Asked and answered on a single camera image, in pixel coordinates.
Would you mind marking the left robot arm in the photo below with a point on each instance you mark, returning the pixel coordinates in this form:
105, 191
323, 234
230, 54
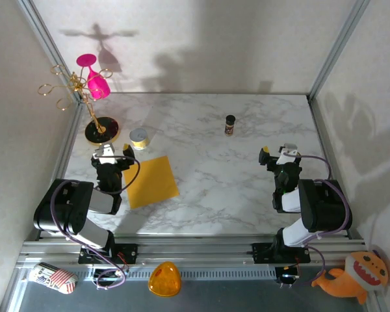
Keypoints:
68, 208

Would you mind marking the pink wine glass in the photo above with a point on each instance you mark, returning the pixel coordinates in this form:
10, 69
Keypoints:
97, 83

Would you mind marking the black controller board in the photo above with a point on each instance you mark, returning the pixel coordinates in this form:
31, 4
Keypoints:
287, 276
100, 274

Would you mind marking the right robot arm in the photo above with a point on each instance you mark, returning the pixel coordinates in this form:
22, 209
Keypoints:
325, 208

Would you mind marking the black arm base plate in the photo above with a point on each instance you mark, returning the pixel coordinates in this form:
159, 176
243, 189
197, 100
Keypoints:
261, 253
126, 253

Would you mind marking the gold glass rack stand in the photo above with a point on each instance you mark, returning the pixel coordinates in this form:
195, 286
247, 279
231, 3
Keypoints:
107, 128

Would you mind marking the orange shark plush toy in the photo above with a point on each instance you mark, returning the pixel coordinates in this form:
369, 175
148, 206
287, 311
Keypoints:
354, 279

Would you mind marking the yellow tin can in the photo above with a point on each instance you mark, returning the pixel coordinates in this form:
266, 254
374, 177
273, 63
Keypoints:
139, 139

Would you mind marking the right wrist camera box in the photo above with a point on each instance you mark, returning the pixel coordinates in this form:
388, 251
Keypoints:
288, 156

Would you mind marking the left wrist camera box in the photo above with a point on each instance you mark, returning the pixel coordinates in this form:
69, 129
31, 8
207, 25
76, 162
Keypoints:
107, 156

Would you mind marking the aluminium mounting rail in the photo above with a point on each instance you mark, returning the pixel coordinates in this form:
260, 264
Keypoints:
195, 252

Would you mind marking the aluminium frame post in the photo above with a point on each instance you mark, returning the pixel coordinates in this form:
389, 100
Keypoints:
337, 48
50, 48

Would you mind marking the dark spice bottle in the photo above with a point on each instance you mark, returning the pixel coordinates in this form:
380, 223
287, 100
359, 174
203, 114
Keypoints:
230, 128

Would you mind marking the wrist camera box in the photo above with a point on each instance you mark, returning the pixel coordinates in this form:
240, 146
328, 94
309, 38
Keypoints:
288, 156
107, 156

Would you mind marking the aluminium side rail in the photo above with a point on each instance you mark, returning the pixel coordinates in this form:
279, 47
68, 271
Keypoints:
70, 136
318, 113

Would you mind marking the striped white fabric pouch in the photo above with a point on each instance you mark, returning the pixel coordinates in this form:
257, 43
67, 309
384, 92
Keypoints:
52, 278

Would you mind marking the orange triangular plastic container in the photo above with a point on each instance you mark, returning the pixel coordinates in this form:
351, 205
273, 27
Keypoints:
165, 279

